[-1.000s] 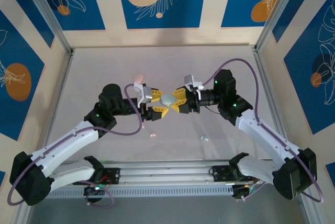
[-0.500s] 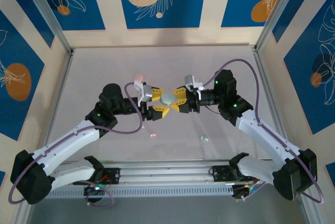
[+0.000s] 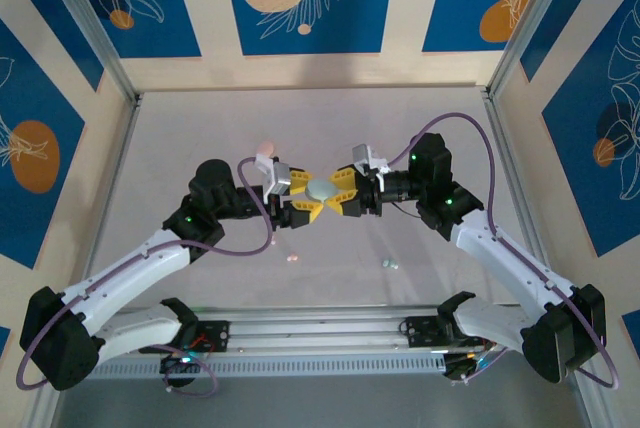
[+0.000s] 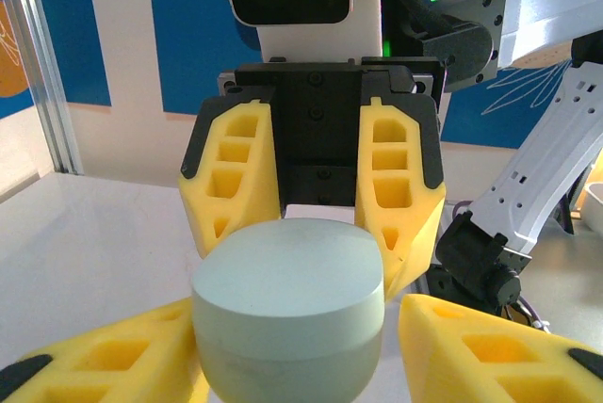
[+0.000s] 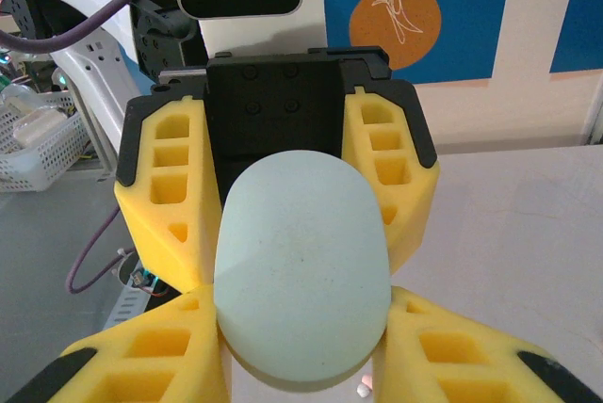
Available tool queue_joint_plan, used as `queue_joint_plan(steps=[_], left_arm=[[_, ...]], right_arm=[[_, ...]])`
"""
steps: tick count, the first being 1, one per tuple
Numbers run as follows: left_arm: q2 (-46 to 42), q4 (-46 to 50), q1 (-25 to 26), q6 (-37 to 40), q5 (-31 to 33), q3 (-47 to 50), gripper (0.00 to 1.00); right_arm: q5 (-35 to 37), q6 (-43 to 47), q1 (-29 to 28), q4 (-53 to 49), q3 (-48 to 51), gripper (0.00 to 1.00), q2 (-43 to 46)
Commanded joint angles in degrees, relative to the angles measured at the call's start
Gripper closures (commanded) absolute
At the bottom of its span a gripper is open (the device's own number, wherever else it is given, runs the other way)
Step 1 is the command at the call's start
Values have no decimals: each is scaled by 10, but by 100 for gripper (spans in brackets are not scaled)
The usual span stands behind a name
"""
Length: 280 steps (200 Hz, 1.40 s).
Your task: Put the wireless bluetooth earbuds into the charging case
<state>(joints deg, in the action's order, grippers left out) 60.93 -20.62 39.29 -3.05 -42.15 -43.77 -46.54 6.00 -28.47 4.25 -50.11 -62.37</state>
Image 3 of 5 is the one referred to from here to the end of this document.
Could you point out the pink earbud charging case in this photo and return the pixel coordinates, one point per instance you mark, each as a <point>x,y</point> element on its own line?
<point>267,147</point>

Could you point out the aluminium frame post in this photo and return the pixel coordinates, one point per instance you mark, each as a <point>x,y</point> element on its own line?
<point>542,23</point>
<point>92,23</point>

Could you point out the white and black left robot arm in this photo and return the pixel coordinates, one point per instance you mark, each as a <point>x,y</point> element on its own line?
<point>135,275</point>

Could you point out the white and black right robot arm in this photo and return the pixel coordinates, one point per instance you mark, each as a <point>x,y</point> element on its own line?
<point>510,258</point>

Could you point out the aluminium table side rail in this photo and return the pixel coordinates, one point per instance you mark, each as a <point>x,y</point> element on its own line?
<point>117,173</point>
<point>509,158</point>

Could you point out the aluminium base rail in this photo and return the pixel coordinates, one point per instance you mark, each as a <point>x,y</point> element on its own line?
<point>320,328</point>

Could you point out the mint green earbud charging case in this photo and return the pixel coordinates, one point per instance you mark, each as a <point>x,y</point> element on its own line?
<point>321,189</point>

